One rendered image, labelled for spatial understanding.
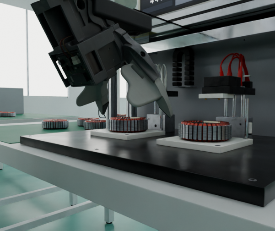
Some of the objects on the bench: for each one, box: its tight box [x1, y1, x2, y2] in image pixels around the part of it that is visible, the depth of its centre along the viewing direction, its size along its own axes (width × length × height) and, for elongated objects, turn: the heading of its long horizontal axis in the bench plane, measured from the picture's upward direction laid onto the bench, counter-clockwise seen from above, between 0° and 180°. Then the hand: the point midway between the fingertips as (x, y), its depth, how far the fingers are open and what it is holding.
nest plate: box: [90, 129, 165, 140], centre depth 75 cm, size 15×15×1 cm
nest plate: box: [156, 136, 253, 154], centre depth 58 cm, size 15×15×1 cm
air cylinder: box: [216, 116, 253, 139], centre depth 68 cm, size 5×8×6 cm
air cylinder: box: [147, 114, 175, 132], centre depth 85 cm, size 5×8×6 cm
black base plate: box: [20, 128, 275, 207], centre depth 68 cm, size 47×64×2 cm
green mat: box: [0, 120, 106, 144], centre depth 128 cm, size 94×61×1 cm
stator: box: [178, 121, 232, 142], centre depth 58 cm, size 11×11×4 cm
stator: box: [84, 120, 106, 130], centre depth 111 cm, size 11×11×4 cm
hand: (136, 113), depth 42 cm, fingers open, 14 cm apart
